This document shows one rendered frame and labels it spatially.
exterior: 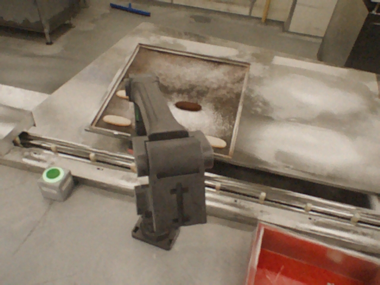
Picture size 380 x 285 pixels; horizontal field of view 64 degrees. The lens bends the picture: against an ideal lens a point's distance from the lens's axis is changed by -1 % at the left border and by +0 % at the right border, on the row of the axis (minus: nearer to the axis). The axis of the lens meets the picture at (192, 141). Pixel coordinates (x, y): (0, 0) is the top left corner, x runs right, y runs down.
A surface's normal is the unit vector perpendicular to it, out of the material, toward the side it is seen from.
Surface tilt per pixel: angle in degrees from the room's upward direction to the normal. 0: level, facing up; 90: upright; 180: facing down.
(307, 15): 90
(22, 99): 0
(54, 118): 0
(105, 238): 0
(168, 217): 62
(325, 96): 10
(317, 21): 90
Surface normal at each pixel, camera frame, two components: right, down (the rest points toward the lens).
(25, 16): -0.22, 0.65
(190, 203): 0.25, 0.24
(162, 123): 0.00, -0.89
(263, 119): 0.04, -0.60
